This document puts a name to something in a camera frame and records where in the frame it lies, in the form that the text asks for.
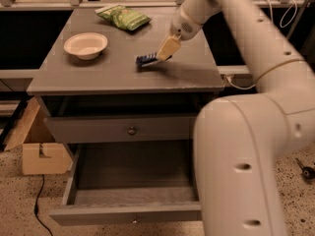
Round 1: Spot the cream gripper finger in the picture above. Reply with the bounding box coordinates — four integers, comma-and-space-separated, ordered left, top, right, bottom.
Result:
157, 34, 181, 61

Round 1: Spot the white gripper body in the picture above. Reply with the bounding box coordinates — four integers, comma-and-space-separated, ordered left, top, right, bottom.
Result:
169, 0, 221, 41

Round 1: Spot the blue rxbar blueberry bar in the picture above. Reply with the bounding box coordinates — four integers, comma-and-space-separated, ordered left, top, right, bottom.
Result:
136, 52, 159, 70

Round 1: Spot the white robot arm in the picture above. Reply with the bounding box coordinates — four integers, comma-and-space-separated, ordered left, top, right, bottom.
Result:
157, 0, 315, 236

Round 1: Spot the grey wooden drawer cabinet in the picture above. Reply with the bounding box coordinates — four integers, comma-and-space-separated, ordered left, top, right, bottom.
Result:
27, 6, 226, 227

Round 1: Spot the closed grey middle drawer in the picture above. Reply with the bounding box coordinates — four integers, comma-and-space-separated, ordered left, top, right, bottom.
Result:
44, 115, 195, 144

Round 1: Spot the open grey bottom drawer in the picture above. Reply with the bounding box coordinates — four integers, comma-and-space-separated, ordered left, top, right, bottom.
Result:
49, 140, 201, 226

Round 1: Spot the green chip bag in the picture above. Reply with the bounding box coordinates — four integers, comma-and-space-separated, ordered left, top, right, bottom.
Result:
95, 5, 152, 31

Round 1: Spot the white paper bowl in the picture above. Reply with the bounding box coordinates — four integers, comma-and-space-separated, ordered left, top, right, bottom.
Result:
64, 32, 108, 60

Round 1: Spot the cardboard box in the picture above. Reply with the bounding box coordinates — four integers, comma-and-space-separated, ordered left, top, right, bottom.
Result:
5, 97, 73, 175

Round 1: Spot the black caster wheel tool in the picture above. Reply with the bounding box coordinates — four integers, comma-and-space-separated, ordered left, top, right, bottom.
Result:
296, 158, 315, 180

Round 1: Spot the white cable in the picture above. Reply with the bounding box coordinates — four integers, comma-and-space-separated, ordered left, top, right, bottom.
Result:
224, 0, 299, 90

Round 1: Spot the black floor cable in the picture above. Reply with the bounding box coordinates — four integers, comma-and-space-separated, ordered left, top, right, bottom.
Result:
33, 174, 54, 236

